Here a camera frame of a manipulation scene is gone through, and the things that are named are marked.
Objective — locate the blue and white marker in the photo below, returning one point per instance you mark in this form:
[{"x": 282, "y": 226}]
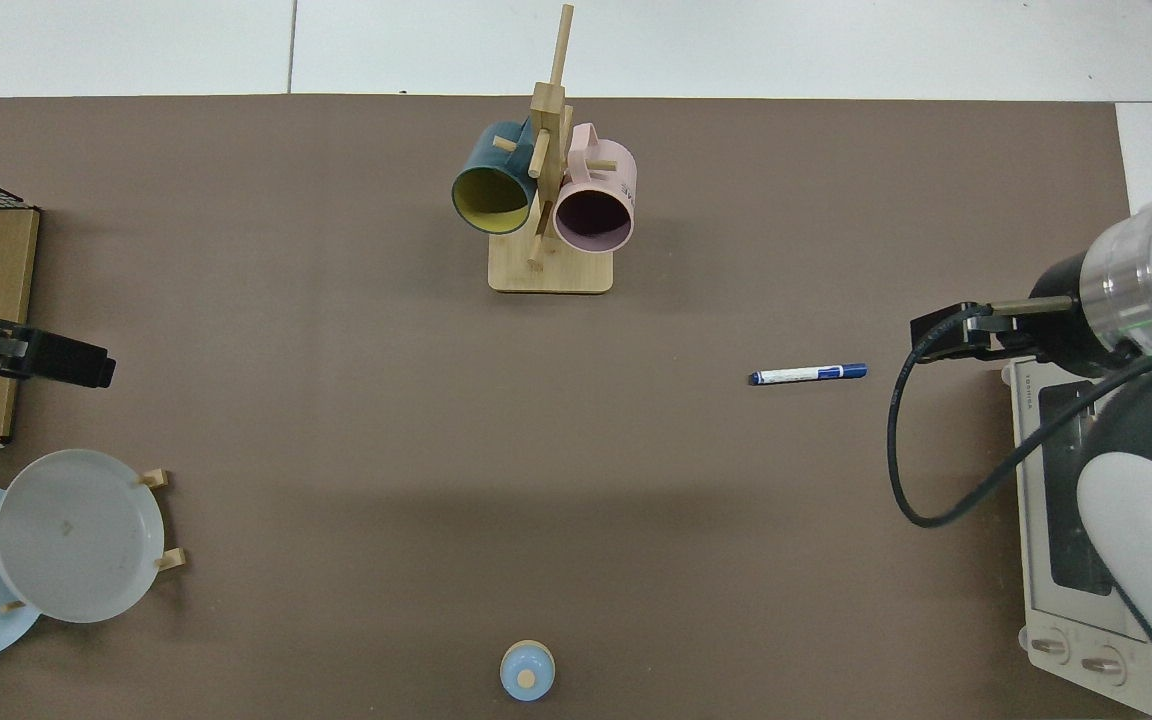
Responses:
[{"x": 806, "y": 374}]

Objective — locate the grey plate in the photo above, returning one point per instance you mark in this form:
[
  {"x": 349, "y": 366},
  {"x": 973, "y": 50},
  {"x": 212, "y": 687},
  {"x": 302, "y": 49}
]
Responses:
[{"x": 76, "y": 535}]

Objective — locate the wooden plate rack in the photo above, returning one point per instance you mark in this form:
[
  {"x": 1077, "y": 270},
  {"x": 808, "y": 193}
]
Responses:
[{"x": 171, "y": 560}]

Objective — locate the brown table cloth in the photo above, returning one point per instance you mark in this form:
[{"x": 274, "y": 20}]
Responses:
[{"x": 336, "y": 400}]

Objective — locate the pale toaster oven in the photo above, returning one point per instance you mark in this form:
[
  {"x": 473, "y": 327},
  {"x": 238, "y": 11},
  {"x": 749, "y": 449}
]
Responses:
[{"x": 1056, "y": 610}]

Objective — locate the pink cup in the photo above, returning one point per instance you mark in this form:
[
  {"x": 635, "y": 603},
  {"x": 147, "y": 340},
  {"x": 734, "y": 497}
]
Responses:
[{"x": 601, "y": 165}]

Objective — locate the wooden cup stand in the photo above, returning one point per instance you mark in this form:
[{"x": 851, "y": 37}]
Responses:
[{"x": 551, "y": 272}]

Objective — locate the dark teal cup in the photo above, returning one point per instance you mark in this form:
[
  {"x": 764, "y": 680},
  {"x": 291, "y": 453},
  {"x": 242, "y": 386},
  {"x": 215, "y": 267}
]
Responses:
[{"x": 486, "y": 150}]

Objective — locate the small blue round thing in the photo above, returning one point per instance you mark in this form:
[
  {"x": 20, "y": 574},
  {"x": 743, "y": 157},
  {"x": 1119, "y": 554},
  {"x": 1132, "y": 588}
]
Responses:
[{"x": 527, "y": 670}]

